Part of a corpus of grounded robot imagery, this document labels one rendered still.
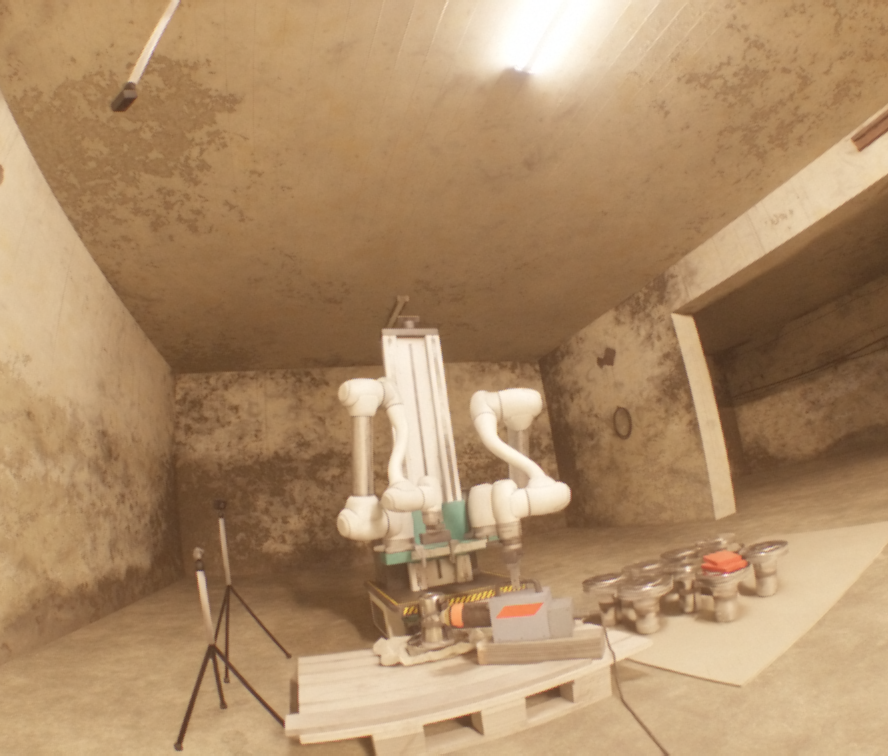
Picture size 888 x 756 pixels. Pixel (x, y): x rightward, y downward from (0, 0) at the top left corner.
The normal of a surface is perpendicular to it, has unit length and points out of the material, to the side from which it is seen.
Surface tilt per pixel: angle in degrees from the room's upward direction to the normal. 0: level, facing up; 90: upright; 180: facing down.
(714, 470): 90
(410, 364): 90
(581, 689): 90
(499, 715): 90
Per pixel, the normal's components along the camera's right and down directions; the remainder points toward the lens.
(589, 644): -0.42, -0.18
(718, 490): 0.30, -0.29
